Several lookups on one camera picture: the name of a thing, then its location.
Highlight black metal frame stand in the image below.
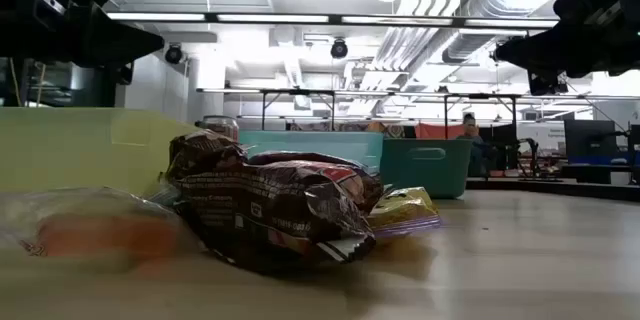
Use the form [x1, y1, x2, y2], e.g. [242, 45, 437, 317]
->
[259, 88, 337, 132]
[443, 92, 521, 171]

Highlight large yellow Sour Patch bag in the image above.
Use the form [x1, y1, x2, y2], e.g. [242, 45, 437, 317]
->
[367, 185, 444, 240]

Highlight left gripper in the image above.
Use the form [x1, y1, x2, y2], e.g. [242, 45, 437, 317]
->
[19, 0, 165, 67]

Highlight clear round jar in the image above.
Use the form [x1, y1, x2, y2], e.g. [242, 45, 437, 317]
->
[194, 114, 240, 142]

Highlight person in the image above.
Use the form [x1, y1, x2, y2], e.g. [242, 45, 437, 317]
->
[455, 112, 501, 179]

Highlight brown candy bag red label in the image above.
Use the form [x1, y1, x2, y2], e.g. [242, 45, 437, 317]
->
[247, 151, 385, 214]

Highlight black overhead light bar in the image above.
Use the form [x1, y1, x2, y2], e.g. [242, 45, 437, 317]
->
[106, 11, 560, 30]

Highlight yellow-green translucent plastic bin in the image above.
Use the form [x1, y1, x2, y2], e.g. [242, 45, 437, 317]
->
[0, 106, 201, 196]

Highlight yellow hanging cable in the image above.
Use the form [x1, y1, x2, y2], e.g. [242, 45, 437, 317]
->
[8, 57, 24, 107]
[34, 62, 47, 107]

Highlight clear bag with orange candy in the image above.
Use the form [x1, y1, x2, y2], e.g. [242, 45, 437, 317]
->
[0, 185, 201, 274]

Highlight dark teal plastic bin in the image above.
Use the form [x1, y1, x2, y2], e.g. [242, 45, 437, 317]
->
[379, 138, 474, 200]

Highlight patterned fabric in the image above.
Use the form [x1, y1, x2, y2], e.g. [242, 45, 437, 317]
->
[367, 120, 407, 140]

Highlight white printed sign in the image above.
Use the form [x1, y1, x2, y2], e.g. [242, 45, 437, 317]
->
[517, 122, 566, 151]

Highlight light teal translucent plastic bin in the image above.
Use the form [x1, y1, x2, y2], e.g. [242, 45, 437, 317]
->
[238, 130, 385, 176]

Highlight clear bag with pale candy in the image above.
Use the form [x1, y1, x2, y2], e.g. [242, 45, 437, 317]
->
[142, 172, 184, 209]

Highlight large brown candy bag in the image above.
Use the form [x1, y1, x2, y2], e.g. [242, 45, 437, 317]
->
[162, 128, 377, 270]

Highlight orange cloth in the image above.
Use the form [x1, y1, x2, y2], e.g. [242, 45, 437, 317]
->
[414, 123, 466, 140]

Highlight black table frame rail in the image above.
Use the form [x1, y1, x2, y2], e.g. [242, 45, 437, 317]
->
[467, 176, 640, 202]

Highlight blue desk panel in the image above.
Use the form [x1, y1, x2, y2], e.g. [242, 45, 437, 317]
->
[567, 154, 640, 167]

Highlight black monitor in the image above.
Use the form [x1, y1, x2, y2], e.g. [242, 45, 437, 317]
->
[563, 119, 619, 159]

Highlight silver ceiling duct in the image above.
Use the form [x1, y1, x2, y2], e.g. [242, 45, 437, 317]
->
[442, 0, 554, 64]

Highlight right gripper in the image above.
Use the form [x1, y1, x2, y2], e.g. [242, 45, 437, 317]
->
[493, 0, 640, 79]

